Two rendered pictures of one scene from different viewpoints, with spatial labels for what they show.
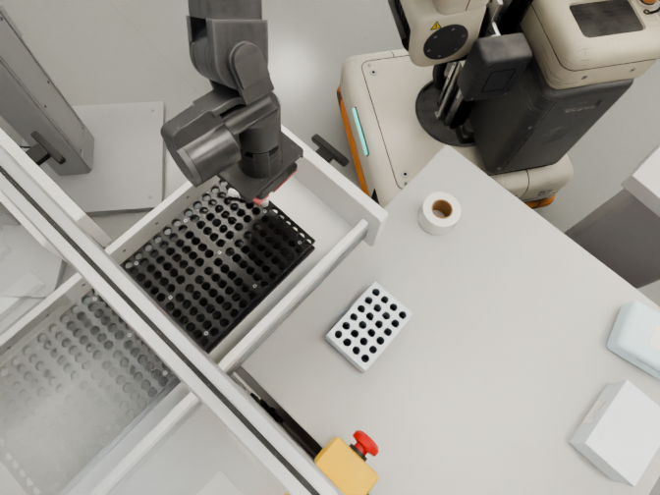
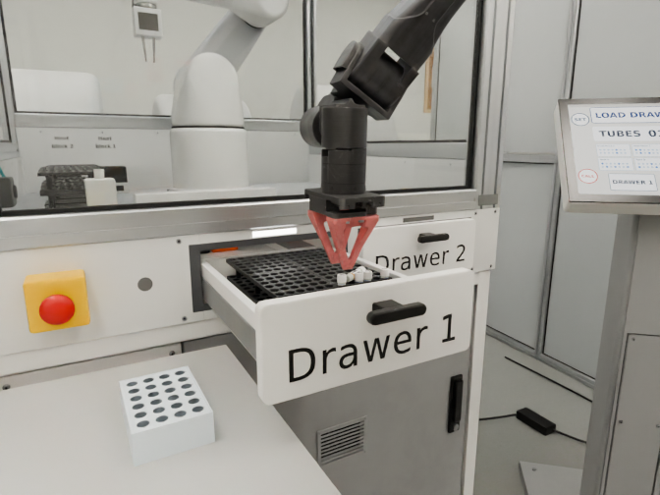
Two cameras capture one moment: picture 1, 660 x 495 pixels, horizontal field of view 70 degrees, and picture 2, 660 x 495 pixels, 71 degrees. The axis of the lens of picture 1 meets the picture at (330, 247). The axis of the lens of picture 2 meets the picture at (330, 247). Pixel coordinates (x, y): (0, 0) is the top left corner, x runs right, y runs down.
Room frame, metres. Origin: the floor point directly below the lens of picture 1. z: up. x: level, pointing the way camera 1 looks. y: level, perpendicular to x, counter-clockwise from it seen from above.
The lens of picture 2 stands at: (0.56, -0.43, 1.08)
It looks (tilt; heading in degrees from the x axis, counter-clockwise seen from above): 12 degrees down; 117
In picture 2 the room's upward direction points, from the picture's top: straight up
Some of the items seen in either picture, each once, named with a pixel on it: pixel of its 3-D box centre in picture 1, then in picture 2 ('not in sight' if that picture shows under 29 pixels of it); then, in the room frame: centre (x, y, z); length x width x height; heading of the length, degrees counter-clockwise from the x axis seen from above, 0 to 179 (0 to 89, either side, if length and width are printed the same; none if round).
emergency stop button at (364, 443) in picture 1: (362, 446); (57, 307); (-0.01, -0.08, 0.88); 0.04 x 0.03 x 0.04; 56
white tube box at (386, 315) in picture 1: (368, 326); (164, 410); (0.17, -0.08, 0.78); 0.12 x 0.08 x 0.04; 146
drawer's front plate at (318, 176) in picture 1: (312, 175); (376, 328); (0.38, 0.05, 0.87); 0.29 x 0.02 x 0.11; 56
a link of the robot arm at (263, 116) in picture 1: (250, 123); (342, 128); (0.31, 0.11, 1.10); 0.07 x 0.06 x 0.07; 138
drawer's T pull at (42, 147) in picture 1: (41, 151); (429, 237); (0.33, 0.46, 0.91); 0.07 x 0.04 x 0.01; 56
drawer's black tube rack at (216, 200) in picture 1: (223, 259); (302, 287); (0.22, 0.16, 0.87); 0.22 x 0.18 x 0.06; 146
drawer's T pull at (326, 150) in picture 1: (324, 154); (390, 309); (0.40, 0.03, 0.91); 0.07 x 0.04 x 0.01; 56
